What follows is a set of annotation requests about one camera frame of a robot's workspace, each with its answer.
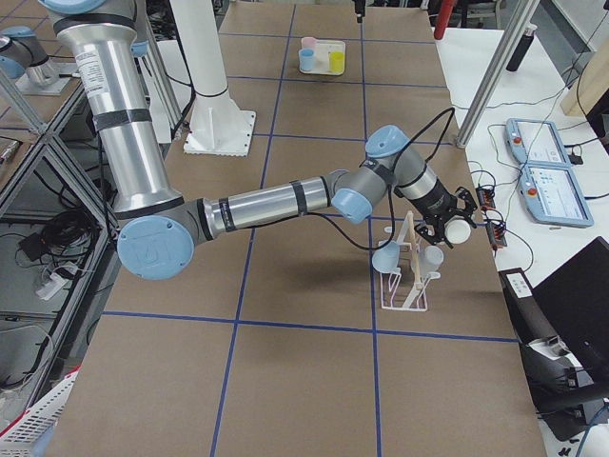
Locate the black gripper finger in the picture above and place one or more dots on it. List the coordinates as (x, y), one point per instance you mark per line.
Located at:
(433, 233)
(469, 206)

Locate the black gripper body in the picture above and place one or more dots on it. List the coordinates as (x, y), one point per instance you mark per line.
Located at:
(437, 200)

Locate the grey plastic cup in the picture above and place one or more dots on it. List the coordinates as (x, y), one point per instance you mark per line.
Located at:
(431, 259)

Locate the cream white cup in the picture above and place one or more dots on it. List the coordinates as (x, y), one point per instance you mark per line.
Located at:
(457, 231)

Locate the light blue plastic cup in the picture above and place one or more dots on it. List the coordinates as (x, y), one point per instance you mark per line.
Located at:
(386, 259)

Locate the yellow plastic cup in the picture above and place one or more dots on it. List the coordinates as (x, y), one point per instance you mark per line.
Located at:
(336, 61)

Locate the pink plastic cup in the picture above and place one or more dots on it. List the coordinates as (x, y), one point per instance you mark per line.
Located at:
(308, 42)

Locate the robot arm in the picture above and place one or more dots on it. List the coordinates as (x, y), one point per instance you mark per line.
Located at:
(22, 54)
(160, 226)

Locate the blue cup near base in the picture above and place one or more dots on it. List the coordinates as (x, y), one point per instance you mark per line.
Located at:
(307, 60)

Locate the blue teach pendant lower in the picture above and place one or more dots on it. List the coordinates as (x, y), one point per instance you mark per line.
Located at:
(552, 196)

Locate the blue teach pendant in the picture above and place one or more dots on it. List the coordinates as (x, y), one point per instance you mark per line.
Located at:
(552, 196)
(535, 141)

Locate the blue teach pendant upper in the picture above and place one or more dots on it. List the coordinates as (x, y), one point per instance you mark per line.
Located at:
(535, 141)

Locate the black bottle on desk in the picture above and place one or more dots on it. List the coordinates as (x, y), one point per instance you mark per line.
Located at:
(522, 48)

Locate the cream plastic tray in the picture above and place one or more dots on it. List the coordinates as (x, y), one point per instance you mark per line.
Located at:
(322, 49)

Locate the red bottle on desk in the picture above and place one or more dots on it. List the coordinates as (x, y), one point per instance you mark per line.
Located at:
(443, 18)

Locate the white perforated basket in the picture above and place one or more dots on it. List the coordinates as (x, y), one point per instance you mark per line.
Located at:
(30, 433)

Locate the white wire cup rack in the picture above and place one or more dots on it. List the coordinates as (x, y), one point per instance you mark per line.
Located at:
(405, 289)

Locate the aluminium frame post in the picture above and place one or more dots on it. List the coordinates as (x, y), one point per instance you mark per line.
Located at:
(511, 36)

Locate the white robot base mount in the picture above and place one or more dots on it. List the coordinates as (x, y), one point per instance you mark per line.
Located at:
(217, 125)

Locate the aluminium strut rack frame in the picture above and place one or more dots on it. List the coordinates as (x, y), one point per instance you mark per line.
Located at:
(30, 183)

